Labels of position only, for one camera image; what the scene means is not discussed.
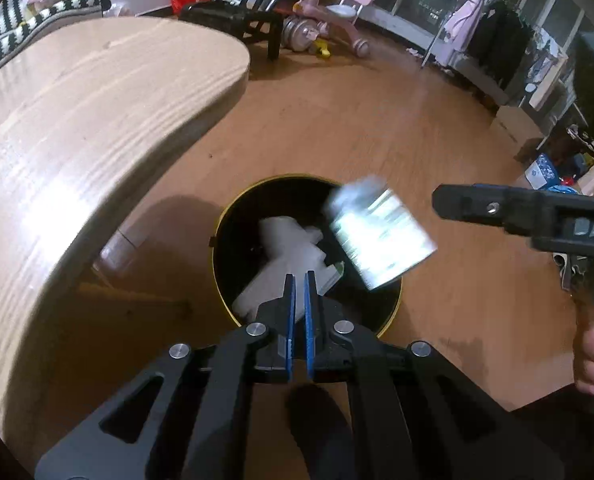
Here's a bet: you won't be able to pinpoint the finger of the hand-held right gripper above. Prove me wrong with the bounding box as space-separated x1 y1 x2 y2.
432 184 594 237

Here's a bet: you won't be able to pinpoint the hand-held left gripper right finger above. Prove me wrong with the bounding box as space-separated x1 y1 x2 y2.
304 270 563 480

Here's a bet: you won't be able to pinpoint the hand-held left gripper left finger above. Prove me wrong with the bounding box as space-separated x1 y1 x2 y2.
34 274 298 480

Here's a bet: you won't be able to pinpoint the white paper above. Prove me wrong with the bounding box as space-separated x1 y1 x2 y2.
232 214 347 322

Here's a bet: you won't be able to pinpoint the silver foil packet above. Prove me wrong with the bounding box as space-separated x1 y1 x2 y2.
323 174 439 292

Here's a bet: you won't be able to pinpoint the black bin with yellow rim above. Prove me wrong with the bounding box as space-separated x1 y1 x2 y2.
211 174 404 341

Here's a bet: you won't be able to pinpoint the blue patterned box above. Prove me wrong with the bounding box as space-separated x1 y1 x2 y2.
524 154 564 191

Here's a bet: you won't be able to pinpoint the cardboard box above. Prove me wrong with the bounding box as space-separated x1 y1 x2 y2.
491 104 544 147

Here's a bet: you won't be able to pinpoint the black hanging clothes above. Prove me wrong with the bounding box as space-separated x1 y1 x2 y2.
470 1 537 88

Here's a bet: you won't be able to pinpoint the pink hanging jacket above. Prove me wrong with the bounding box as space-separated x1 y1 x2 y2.
443 0 487 67

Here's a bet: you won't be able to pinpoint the pink children's tricycle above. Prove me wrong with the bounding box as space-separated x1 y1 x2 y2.
281 0 374 60

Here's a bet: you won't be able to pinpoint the black stool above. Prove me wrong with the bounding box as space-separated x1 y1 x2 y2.
178 1 284 62

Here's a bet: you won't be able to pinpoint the black and white striped sofa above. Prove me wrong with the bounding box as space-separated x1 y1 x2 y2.
0 0 114 83

